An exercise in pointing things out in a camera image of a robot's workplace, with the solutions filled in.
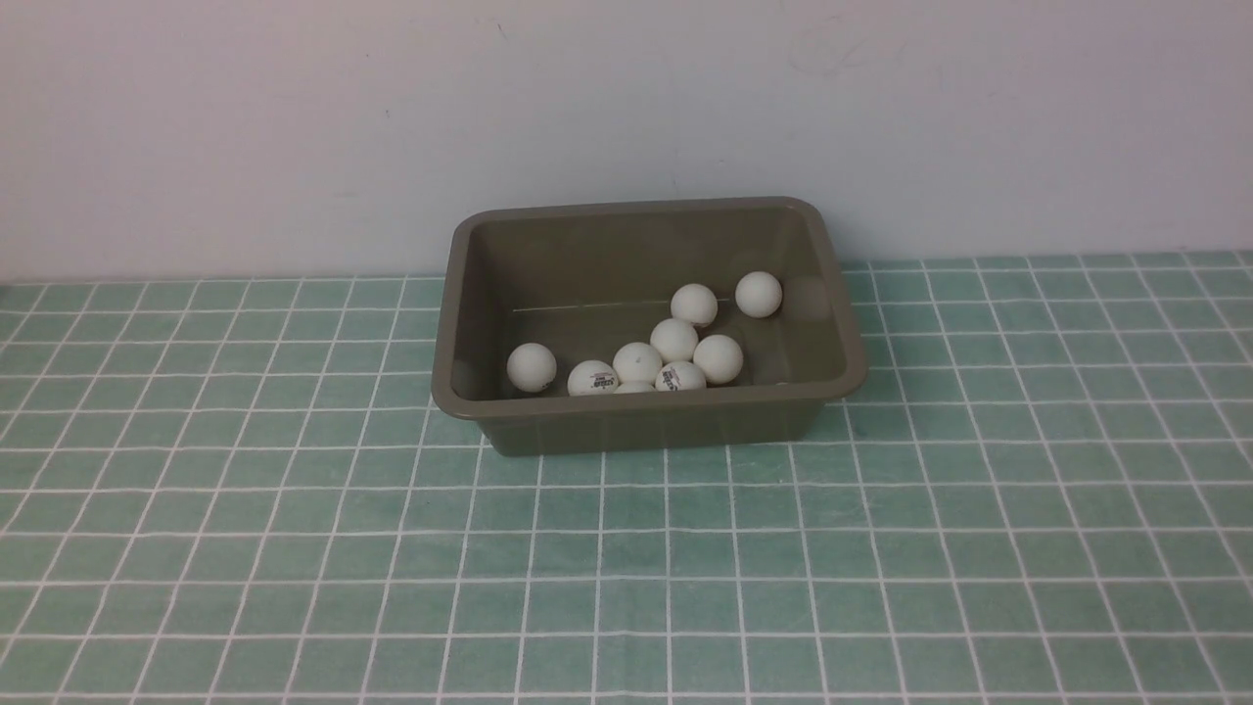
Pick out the white ball with printed logo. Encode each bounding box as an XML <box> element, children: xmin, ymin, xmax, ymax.
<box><xmin>649</xmin><ymin>317</ymin><xmax>700</xmax><ymax>364</ymax></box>

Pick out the white ball cluster back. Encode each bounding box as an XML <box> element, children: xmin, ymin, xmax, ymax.
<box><xmin>654</xmin><ymin>359</ymin><xmax>708</xmax><ymax>392</ymax></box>

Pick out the green checkered tablecloth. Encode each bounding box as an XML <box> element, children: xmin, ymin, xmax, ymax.
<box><xmin>1</xmin><ymin>253</ymin><xmax>1252</xmax><ymax>704</ymax></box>

